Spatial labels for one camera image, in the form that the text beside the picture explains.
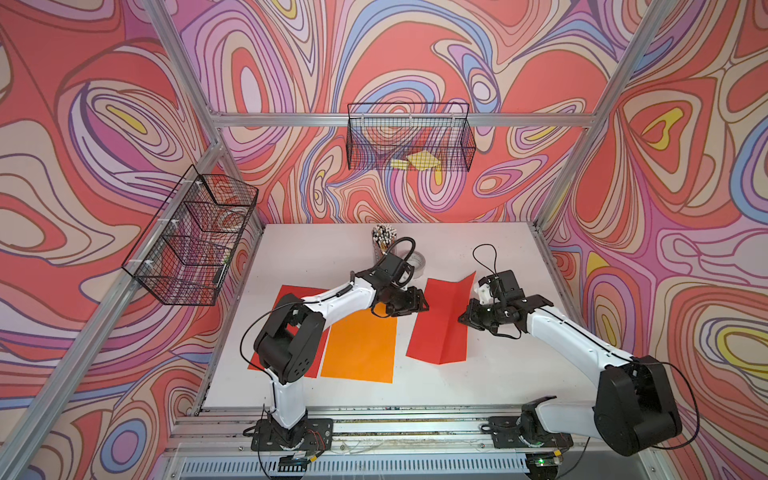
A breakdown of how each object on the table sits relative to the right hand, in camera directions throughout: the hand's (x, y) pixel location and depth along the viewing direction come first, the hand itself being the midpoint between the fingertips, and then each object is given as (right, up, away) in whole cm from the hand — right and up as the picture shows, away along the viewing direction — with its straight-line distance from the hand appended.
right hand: (461, 326), depth 85 cm
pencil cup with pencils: (-23, +26, +8) cm, 36 cm away
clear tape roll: (-10, +18, +22) cm, 30 cm away
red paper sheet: (-6, -4, +4) cm, 8 cm away
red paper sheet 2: (-34, +1, -32) cm, 47 cm away
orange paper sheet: (-29, -7, +4) cm, 30 cm away
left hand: (-10, +4, +2) cm, 11 cm away
